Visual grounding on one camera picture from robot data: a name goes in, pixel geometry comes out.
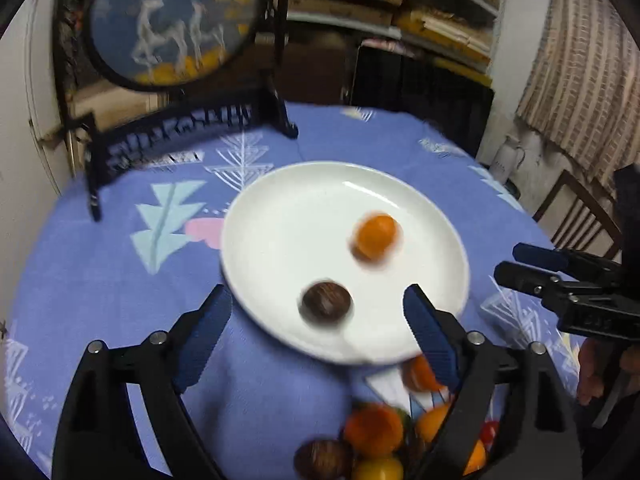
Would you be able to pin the yellow small fruit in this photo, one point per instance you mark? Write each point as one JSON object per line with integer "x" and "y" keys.
{"x": 383, "y": 468}

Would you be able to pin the dark brown passion fruit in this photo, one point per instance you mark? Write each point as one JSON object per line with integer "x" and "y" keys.
{"x": 325, "y": 304}

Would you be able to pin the right hand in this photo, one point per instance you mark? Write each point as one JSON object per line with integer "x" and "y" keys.
{"x": 593, "y": 356}

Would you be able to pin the red tomato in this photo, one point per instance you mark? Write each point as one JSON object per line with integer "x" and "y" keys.
{"x": 488, "y": 433}

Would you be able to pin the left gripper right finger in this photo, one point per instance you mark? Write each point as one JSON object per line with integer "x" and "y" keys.
{"x": 536, "y": 436}

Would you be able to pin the orange mandarin right middle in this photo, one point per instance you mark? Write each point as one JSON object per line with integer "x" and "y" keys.
{"x": 428, "y": 424}

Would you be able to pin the blue patterned tablecloth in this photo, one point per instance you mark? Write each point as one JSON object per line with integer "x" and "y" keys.
{"x": 156, "y": 254}

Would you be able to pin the wooden chair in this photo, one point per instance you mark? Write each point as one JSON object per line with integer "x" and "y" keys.
{"x": 586, "y": 226}

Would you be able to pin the checkered curtain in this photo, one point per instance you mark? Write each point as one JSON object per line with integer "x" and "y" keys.
{"x": 583, "y": 92}

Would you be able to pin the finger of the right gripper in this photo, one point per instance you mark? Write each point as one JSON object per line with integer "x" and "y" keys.
{"x": 542, "y": 258}
{"x": 529, "y": 281}

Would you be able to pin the orange mandarin middle back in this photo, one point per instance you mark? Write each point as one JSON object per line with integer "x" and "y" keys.
{"x": 477, "y": 459}

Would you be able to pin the large orange mandarin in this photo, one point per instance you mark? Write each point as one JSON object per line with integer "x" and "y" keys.
{"x": 375, "y": 237}

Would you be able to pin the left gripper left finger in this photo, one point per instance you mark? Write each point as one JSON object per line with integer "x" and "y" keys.
{"x": 97, "y": 436}

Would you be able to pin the white oval plate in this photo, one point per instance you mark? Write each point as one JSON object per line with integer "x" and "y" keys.
{"x": 294, "y": 227}

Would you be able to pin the white metal storage shelf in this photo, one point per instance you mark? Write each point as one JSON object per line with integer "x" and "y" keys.
{"x": 460, "y": 34}

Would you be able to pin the white thermos jug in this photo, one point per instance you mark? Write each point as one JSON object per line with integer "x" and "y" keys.
{"x": 508, "y": 158}

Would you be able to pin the orange mandarin near plate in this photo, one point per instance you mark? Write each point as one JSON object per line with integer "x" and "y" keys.
{"x": 418, "y": 376}

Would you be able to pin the orange mandarin centre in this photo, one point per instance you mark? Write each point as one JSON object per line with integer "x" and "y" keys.
{"x": 374, "y": 431}

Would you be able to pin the round deer embroidery screen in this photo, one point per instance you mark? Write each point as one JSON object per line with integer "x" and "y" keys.
{"x": 170, "y": 48}

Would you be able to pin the dark wooden panel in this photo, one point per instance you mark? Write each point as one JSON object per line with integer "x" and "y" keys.
{"x": 445, "y": 95}

